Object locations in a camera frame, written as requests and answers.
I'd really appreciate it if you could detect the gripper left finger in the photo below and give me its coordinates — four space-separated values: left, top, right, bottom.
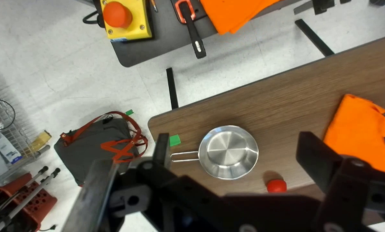
107 133 227 232

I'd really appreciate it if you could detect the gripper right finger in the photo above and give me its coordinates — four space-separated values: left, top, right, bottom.
296 131 385 232

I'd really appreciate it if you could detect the silver metal pan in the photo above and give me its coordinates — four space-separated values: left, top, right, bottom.
171 125 259 180

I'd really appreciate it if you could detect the orange cloth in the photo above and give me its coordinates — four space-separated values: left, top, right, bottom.
200 0 282 35
323 94 385 173

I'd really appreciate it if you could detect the small red ball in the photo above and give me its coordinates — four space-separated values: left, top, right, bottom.
266 179 287 193

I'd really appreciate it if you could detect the yellow packet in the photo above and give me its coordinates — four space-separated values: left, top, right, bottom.
27 130 52 153

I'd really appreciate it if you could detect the red plastic crate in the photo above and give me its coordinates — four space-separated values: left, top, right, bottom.
0 172 58 232

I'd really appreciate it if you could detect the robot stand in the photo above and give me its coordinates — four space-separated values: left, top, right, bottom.
93 0 309 68

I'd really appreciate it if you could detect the white bottle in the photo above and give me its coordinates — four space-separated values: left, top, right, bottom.
0 131 23 165

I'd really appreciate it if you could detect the yellow emergency stop button box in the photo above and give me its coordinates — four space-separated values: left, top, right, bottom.
99 0 153 42

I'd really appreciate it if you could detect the grey bag with red straps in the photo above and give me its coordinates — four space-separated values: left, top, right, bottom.
54 111 148 187

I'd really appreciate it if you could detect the black and orange handled tool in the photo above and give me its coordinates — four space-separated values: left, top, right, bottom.
174 0 207 59

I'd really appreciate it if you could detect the wire shelf rack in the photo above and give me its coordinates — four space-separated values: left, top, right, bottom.
0 55 51 190

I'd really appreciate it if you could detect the black cable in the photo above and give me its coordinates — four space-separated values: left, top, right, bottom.
82 10 100 25

